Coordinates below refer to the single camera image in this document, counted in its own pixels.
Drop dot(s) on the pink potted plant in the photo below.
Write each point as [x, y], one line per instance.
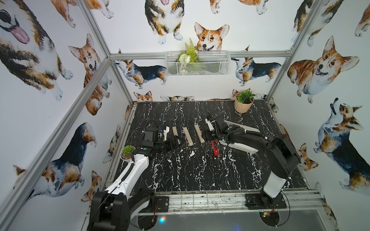
[244, 101]

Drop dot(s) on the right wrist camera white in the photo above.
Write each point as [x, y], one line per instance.
[209, 123]

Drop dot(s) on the fern with white flower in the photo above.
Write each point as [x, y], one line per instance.
[188, 58]

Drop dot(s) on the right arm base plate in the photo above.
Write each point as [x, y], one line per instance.
[260, 201]

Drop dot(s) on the white storage tray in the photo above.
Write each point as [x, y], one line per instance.
[237, 145]

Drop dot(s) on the small white potted succulent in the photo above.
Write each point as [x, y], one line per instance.
[126, 153]

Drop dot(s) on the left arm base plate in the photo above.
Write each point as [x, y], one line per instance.
[157, 204]

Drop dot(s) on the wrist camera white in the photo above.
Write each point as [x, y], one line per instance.
[165, 133]
[209, 123]

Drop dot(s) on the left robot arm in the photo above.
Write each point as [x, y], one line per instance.
[114, 208]

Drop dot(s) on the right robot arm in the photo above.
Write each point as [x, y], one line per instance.
[281, 154]

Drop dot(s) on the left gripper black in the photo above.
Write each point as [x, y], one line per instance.
[170, 141]

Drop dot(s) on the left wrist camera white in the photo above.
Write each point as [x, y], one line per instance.
[165, 133]

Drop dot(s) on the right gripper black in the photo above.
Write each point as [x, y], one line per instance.
[211, 137]

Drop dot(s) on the white wire wall basket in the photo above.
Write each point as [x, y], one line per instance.
[210, 64]

